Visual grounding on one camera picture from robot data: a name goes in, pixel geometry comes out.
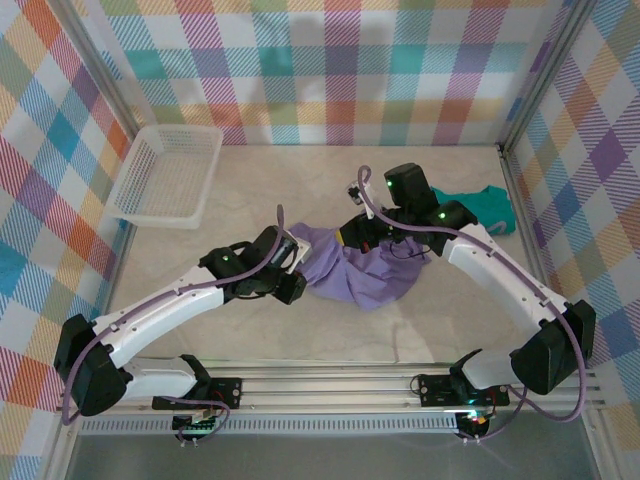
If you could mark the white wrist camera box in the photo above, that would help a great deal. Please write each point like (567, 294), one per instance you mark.
(356, 192)
(300, 252)

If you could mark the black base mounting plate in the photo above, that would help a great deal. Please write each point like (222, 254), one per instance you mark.
(225, 392)
(435, 390)

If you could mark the white perforated plastic basket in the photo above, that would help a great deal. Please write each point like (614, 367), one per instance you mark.
(131, 165)

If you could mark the purple t-shirt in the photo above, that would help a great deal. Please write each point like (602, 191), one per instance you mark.
(360, 275)

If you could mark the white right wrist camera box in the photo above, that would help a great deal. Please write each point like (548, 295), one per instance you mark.
(356, 192)

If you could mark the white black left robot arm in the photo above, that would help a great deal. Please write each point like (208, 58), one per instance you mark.
(160, 312)

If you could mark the folded teal t-shirt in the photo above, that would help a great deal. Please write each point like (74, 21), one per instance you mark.
(492, 210)

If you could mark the long aluminium base rail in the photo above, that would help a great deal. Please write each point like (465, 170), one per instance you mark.
(325, 387)

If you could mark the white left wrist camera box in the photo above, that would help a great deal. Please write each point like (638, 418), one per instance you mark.
(300, 252)

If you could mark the aluminium side rail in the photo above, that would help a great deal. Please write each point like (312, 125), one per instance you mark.
(120, 260)
(525, 220)

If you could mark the aluminium frame post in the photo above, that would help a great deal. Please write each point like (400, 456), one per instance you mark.
(545, 75)
(100, 75)

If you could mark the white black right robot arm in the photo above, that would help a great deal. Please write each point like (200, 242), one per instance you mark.
(505, 280)

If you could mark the small controller circuit board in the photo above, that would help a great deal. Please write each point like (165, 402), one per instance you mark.
(192, 425)
(475, 422)

